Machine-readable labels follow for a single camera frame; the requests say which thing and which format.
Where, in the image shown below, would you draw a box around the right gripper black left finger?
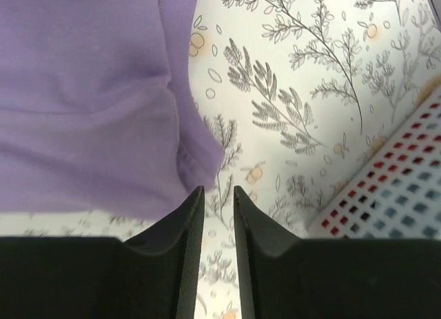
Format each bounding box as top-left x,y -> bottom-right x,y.
1,187 -> 205,318

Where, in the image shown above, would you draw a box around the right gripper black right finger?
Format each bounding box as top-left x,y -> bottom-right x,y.
234,187 -> 440,319

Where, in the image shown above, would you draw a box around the white plastic laundry basket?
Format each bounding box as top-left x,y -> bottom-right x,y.
308,80 -> 440,240

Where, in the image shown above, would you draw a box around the purple t shirt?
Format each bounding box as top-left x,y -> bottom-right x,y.
1,0 -> 224,220

